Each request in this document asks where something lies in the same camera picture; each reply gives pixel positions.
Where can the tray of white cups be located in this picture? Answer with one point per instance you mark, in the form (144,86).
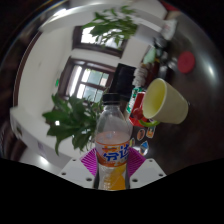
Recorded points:
(140,76)

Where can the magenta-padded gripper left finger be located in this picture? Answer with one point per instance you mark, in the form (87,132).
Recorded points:
(75,170)

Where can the printed paper leaflet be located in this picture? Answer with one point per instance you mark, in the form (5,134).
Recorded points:
(170,29)

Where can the flat round red coaster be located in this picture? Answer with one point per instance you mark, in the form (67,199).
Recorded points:
(186,62)

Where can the clear orange soda bottle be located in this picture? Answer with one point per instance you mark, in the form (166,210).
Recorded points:
(112,150)

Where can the dark wooden framed window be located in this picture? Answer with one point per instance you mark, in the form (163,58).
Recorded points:
(87,36)

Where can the pale yellow cup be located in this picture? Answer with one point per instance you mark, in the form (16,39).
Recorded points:
(166,106)

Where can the green and white box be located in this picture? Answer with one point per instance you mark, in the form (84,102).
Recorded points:
(131,98)

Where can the potted plant in white pot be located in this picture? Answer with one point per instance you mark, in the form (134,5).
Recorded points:
(75,123)
(111,26)

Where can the red plastic box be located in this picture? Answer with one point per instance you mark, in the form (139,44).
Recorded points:
(138,111)

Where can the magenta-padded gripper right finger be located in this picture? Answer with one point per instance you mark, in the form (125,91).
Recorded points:
(148,170)

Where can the black chair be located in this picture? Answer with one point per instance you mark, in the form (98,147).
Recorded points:
(121,80)

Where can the light green pouch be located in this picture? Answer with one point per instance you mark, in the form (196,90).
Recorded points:
(150,55)

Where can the dark wooden glazed double door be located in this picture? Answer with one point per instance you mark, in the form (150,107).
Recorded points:
(90,80)

